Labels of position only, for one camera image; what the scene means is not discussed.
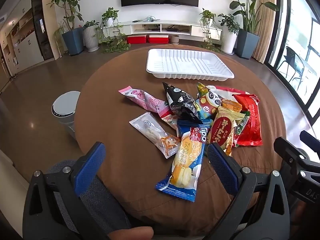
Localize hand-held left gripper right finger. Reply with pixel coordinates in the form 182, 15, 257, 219
207, 142, 292, 240

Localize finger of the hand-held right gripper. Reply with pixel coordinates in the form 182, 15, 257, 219
300, 130, 320, 153
274, 137, 312, 174

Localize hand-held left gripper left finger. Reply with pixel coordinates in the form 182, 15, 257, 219
22, 142, 110, 240

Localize blue cake packet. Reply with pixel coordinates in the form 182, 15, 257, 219
155, 120, 212, 202

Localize gold packet with red label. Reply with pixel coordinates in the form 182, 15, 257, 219
207, 106, 246, 157

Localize smooth red snack packet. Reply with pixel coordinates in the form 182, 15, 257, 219
232, 94, 263, 147

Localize orange snack packet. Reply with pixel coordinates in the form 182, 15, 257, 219
221, 99, 243, 113

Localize colourful panda snack packet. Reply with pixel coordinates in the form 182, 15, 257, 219
195, 82, 224, 120

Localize clear pretzel snack packet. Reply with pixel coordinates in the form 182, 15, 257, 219
129, 112, 182, 159

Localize large white and red bag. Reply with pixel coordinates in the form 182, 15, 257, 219
206, 85, 250, 97

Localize black snack packet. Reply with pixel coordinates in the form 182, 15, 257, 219
162, 82, 203, 124

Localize pink snack packet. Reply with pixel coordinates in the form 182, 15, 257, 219
118, 85, 172, 117

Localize white plastic tray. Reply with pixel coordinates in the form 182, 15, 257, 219
146, 49, 235, 81

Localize person's left hand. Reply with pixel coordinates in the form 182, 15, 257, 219
107, 226, 154, 240

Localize white round trash can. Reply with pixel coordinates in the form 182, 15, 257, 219
52, 91, 81, 140

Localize small white and red packet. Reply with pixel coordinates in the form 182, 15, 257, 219
160, 114, 179, 130

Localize outdoor black chair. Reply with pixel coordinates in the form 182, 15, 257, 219
277, 46, 311, 88

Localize large-leaf plant in dark pot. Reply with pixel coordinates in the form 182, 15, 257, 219
217, 0, 280, 60

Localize tall plant in blue pot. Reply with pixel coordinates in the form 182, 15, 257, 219
47, 0, 85, 56

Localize plant in smooth white pot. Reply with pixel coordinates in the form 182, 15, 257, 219
219, 14, 240, 55

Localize beige curtain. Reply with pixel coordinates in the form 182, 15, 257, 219
252, 0, 278, 64

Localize black-framed glass window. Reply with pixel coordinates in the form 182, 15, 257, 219
265, 0, 320, 124

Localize plant in white ribbed pot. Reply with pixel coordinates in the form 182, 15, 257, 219
82, 20, 100, 52

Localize trailing plant on cabinet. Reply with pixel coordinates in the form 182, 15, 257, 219
96, 7, 131, 54

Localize white television cabinet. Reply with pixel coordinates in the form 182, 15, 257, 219
110, 20, 223, 40

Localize trailing plant beside cabinet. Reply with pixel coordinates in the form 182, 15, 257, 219
199, 9, 221, 53

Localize white wall cabinets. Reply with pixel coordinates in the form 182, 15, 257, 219
0, 0, 46, 80

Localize black wall panel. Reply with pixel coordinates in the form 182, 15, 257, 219
31, 0, 55, 61

